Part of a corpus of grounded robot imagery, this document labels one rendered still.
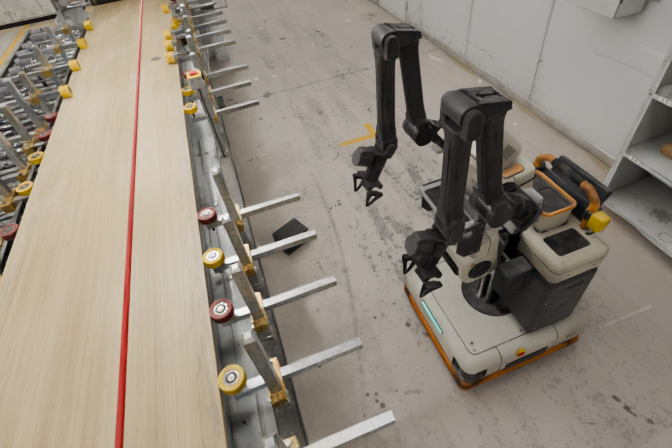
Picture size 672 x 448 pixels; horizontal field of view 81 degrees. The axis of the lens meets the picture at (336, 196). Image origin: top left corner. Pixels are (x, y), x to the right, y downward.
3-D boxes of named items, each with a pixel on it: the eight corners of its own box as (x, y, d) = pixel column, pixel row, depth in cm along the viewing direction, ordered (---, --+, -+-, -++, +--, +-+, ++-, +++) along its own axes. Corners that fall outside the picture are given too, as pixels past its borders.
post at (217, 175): (250, 243, 189) (219, 166, 156) (251, 248, 186) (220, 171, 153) (243, 245, 188) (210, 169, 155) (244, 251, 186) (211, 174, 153)
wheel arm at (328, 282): (334, 280, 151) (333, 273, 148) (337, 287, 149) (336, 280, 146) (222, 320, 144) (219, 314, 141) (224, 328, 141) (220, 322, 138)
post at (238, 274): (273, 334, 154) (239, 260, 120) (275, 342, 151) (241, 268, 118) (264, 337, 153) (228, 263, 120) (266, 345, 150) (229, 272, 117)
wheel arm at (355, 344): (359, 341, 135) (358, 335, 132) (363, 350, 133) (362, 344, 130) (235, 390, 128) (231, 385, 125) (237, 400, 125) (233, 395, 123)
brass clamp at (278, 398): (281, 362, 133) (278, 356, 130) (291, 402, 124) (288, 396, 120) (263, 369, 132) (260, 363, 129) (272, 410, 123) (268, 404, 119)
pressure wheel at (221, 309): (225, 338, 139) (215, 322, 131) (214, 323, 144) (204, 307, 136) (244, 324, 143) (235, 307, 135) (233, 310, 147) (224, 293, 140)
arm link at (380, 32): (425, 19, 111) (408, 9, 118) (381, 37, 110) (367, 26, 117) (435, 141, 142) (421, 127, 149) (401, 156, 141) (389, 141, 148)
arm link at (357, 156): (398, 146, 138) (387, 134, 144) (370, 143, 133) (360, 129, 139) (384, 174, 145) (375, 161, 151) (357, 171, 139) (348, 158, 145)
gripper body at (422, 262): (424, 281, 116) (435, 264, 112) (406, 256, 123) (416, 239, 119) (440, 279, 119) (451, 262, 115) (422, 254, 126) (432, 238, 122)
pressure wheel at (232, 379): (239, 410, 122) (228, 396, 114) (223, 393, 126) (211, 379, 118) (258, 388, 126) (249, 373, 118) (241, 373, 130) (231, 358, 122)
